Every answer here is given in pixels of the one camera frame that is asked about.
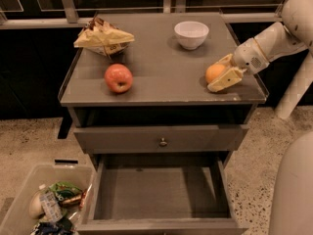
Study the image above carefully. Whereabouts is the metal railing frame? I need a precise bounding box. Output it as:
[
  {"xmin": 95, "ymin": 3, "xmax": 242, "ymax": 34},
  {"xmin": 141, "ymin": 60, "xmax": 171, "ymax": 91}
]
[{"xmin": 0, "ymin": 0, "xmax": 288, "ymax": 29}]

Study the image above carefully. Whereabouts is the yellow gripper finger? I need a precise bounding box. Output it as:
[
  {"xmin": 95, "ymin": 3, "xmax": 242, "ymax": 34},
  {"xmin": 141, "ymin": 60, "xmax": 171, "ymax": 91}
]
[
  {"xmin": 207, "ymin": 68, "xmax": 244, "ymax": 92},
  {"xmin": 217, "ymin": 54, "xmax": 233, "ymax": 67}
]

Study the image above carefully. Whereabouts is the plastic water bottle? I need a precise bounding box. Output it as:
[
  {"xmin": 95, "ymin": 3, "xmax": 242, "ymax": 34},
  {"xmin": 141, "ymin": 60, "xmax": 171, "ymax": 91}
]
[{"xmin": 39, "ymin": 184, "xmax": 63, "ymax": 222}]

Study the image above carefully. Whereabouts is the orange fruit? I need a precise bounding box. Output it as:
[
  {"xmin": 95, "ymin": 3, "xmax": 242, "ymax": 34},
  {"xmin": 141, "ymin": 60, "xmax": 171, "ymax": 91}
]
[{"xmin": 205, "ymin": 64, "xmax": 226, "ymax": 83}]

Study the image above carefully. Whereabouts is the closed grey upper drawer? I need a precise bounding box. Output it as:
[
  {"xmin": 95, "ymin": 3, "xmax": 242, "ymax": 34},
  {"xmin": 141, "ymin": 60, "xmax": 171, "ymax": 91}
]
[{"xmin": 73, "ymin": 124, "xmax": 248, "ymax": 154}]

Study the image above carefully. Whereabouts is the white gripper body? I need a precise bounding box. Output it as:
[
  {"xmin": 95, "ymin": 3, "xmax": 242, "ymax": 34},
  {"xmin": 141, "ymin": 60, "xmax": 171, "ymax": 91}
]
[{"xmin": 233, "ymin": 38, "xmax": 269, "ymax": 74}]

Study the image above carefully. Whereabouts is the white bowl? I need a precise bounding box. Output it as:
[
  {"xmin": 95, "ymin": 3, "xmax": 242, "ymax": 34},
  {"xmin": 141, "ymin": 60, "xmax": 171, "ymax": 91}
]
[{"xmin": 174, "ymin": 21, "xmax": 209, "ymax": 50}]

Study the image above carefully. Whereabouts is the red apple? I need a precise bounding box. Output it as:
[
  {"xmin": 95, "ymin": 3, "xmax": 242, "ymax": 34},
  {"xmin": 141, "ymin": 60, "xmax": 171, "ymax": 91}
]
[{"xmin": 104, "ymin": 64, "xmax": 133, "ymax": 94}]

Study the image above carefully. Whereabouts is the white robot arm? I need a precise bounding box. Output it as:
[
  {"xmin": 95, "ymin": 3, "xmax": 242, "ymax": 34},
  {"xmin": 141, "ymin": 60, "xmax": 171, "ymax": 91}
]
[{"xmin": 205, "ymin": 0, "xmax": 313, "ymax": 235}]

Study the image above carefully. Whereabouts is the green snack packet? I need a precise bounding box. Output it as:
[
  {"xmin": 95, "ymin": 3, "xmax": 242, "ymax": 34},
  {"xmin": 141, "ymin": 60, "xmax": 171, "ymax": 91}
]
[{"xmin": 49, "ymin": 181, "xmax": 82, "ymax": 202}]

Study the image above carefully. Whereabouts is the dark blue snack packet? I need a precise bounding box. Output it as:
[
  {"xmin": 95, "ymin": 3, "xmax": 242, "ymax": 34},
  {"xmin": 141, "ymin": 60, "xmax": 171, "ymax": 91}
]
[{"xmin": 29, "ymin": 217, "xmax": 73, "ymax": 235}]

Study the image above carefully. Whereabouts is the white diagonal post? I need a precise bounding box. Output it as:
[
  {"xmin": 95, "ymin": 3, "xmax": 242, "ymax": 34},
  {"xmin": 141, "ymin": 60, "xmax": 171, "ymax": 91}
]
[{"xmin": 275, "ymin": 53, "xmax": 313, "ymax": 119}]

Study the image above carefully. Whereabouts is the grey drawer cabinet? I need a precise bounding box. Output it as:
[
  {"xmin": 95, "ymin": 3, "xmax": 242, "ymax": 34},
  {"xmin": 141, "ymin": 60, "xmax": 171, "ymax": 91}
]
[{"xmin": 58, "ymin": 12, "xmax": 270, "ymax": 235}]

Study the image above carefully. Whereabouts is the open grey middle drawer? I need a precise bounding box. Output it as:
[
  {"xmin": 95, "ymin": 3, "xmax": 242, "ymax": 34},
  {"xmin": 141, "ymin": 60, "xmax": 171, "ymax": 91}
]
[{"xmin": 77, "ymin": 153, "xmax": 247, "ymax": 235}]

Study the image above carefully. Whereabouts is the yellow chip bag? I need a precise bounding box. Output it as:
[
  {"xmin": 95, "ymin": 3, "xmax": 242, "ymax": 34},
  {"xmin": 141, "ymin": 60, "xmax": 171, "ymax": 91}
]
[{"xmin": 73, "ymin": 17, "xmax": 135, "ymax": 57}]

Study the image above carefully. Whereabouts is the clear plastic bin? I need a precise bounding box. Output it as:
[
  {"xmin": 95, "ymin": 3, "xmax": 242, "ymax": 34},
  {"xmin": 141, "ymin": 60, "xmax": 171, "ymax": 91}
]
[{"xmin": 0, "ymin": 164, "xmax": 95, "ymax": 235}]

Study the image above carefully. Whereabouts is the round metal drawer knob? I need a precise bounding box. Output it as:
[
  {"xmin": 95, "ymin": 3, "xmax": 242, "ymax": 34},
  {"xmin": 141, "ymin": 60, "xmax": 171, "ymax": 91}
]
[{"xmin": 159, "ymin": 138, "xmax": 167, "ymax": 147}]

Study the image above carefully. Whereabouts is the white round object in bin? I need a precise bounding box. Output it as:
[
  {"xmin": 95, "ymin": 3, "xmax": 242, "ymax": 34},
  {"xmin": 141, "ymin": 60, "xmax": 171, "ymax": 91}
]
[{"xmin": 28, "ymin": 192, "xmax": 44, "ymax": 219}]

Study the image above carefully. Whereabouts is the brown can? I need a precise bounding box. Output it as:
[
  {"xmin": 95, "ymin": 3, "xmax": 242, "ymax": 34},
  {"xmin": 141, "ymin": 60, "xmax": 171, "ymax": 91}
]
[{"xmin": 60, "ymin": 195, "xmax": 82, "ymax": 207}]

